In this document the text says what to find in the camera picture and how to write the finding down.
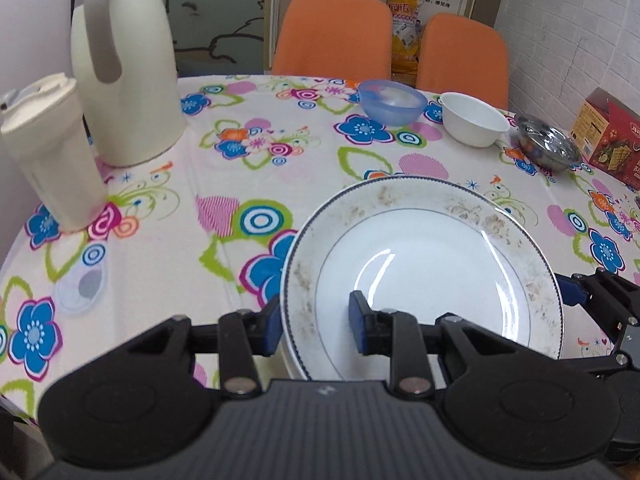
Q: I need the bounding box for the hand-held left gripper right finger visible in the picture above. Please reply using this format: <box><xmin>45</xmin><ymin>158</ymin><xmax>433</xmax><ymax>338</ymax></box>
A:
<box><xmin>348</xmin><ymin>290</ymin><xmax>522</xmax><ymax>397</ymax></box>

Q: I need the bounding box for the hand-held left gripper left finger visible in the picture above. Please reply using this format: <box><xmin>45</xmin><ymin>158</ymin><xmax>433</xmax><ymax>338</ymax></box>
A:
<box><xmin>120</xmin><ymin>297</ymin><xmax>284</xmax><ymax>397</ymax></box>

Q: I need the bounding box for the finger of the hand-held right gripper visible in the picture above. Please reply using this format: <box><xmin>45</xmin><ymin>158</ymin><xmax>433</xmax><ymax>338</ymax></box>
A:
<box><xmin>558</xmin><ymin>267</ymin><xmax>640</xmax><ymax>342</ymax></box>

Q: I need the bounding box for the white plate with blue rim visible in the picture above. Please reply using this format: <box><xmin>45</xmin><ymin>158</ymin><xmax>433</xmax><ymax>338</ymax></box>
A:
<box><xmin>282</xmin><ymin>342</ymin><xmax>312</xmax><ymax>381</ymax></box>
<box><xmin>279</xmin><ymin>178</ymin><xmax>564</xmax><ymax>380</ymax></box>

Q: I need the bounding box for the floral tablecloth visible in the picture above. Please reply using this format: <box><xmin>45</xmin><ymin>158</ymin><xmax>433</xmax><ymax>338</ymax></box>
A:
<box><xmin>0</xmin><ymin>75</ymin><xmax>640</xmax><ymax>426</ymax></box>

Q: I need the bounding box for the stainless steel bowl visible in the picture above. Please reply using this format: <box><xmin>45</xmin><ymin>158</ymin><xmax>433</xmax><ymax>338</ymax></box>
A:
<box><xmin>515</xmin><ymin>114</ymin><xmax>584</xmax><ymax>171</ymax></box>

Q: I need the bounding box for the red cardboard box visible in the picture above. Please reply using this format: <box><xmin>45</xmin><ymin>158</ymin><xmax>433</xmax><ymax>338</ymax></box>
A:
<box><xmin>571</xmin><ymin>87</ymin><xmax>640</xmax><ymax>190</ymax></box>

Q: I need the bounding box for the white bowl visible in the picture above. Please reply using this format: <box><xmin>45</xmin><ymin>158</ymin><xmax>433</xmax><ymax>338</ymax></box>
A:
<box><xmin>439</xmin><ymin>92</ymin><xmax>510</xmax><ymax>149</ymax></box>

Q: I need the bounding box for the blue plastic bowl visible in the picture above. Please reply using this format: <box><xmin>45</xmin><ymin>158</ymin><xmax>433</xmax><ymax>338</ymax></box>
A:
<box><xmin>357</xmin><ymin>79</ymin><xmax>428</xmax><ymax>128</ymax></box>

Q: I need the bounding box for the orange chair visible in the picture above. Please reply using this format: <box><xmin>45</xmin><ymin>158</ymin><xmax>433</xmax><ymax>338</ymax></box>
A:
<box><xmin>415</xmin><ymin>13</ymin><xmax>510</xmax><ymax>111</ymax></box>
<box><xmin>271</xmin><ymin>0</ymin><xmax>394</xmax><ymax>82</ymax></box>

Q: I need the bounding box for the cream tumbler cup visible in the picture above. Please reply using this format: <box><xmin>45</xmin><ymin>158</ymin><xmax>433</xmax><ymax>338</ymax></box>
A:
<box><xmin>0</xmin><ymin>73</ymin><xmax>109</xmax><ymax>232</ymax></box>

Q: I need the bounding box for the cream thermos jug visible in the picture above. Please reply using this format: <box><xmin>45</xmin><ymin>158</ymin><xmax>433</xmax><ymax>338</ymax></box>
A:
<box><xmin>70</xmin><ymin>0</ymin><xmax>185</xmax><ymax>168</ymax></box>

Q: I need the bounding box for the yellow snack bag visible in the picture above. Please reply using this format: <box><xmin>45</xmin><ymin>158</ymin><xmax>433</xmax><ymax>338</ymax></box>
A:
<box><xmin>386</xmin><ymin>0</ymin><xmax>427</xmax><ymax>74</ymax></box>

